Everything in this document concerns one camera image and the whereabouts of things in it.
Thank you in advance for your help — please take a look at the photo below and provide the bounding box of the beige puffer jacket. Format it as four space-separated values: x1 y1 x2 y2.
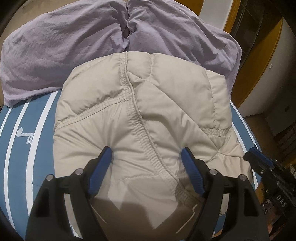
53 52 253 240

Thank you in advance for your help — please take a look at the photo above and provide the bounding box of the blue white striped bedsheet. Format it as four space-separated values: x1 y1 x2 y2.
0 89 263 241

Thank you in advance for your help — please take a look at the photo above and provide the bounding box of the lavender duvet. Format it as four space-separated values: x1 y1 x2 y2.
1 1 242 107

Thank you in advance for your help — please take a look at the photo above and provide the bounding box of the wooden bed frame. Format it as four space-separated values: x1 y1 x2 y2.
180 1 284 108

